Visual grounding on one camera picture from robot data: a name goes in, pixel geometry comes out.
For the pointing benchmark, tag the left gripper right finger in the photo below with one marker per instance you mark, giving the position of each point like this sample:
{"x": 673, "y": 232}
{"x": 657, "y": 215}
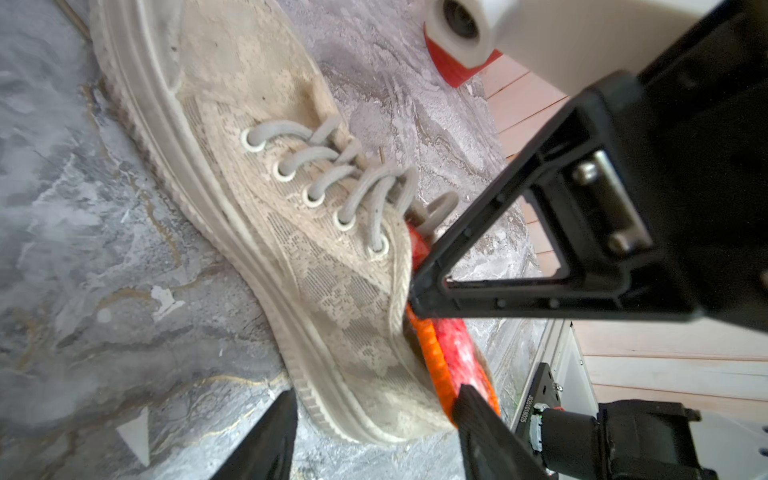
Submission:
{"x": 490, "y": 451}

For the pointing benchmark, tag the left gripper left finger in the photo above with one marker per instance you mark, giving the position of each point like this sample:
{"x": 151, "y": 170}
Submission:
{"x": 266, "y": 452}

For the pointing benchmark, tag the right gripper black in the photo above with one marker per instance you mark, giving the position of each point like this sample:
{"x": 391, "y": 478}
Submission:
{"x": 651, "y": 185}

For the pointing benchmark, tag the beige sneaker one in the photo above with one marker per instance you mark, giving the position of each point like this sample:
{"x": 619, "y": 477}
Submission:
{"x": 239, "y": 125}

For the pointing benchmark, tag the red pencil cup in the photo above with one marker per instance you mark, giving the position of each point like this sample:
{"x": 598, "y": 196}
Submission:
{"x": 450, "y": 69}

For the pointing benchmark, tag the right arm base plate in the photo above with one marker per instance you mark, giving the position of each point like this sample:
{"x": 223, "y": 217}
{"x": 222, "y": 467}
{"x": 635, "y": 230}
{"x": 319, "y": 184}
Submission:
{"x": 542, "y": 392}

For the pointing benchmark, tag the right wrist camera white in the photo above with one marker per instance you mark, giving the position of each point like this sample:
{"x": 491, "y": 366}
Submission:
{"x": 570, "y": 44}

